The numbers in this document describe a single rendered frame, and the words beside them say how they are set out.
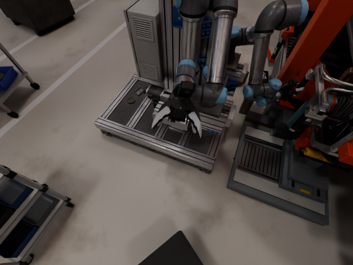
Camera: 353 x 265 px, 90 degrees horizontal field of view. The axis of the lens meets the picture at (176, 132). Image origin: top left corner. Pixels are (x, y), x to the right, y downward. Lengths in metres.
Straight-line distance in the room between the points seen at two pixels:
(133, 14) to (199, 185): 1.43
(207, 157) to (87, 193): 1.16
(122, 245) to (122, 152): 0.85
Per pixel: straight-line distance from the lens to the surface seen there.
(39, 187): 1.53
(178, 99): 0.60
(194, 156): 1.62
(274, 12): 1.12
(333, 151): 1.36
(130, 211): 1.75
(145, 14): 1.17
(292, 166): 1.87
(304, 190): 1.89
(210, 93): 0.78
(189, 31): 0.91
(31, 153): 2.43
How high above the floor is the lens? 1.68
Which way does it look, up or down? 57 degrees down
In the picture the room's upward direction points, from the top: straight up
